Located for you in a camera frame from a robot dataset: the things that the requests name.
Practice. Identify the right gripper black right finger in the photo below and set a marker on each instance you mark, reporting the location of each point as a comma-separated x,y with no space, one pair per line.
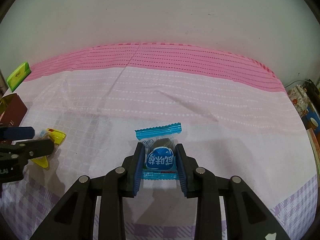
247,217

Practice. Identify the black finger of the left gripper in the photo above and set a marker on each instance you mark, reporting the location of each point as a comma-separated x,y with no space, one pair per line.
21,152
16,133

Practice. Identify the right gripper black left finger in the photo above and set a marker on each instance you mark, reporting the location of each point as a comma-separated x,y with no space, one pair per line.
73,215

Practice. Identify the blue candy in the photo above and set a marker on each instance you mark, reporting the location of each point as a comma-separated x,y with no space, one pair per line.
160,152

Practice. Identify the brown and gold toffee tin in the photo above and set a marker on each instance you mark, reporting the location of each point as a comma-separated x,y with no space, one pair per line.
13,111

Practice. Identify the green tissue pack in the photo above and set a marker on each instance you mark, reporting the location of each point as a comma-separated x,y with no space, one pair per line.
18,76

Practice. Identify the pink and purple checked tablecloth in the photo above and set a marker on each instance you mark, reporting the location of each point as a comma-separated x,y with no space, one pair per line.
235,114

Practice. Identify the clutter at right table edge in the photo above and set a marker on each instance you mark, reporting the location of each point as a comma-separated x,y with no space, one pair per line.
305,99

